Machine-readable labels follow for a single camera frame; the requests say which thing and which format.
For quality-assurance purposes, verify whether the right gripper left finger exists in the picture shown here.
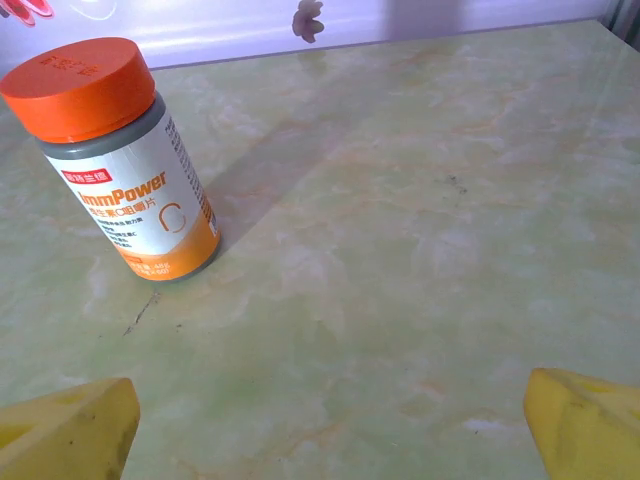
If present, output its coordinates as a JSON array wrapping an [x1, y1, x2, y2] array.
[[0, 377, 142, 480]]

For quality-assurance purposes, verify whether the vitamin bottle with orange cap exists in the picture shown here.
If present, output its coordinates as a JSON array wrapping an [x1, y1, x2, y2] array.
[[0, 36, 223, 284]]

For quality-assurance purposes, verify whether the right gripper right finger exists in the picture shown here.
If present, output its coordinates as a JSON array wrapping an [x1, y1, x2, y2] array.
[[523, 367, 640, 480]]

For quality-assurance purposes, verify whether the aluminium corner post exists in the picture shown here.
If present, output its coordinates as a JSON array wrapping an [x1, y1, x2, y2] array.
[[594, 0, 640, 56]]

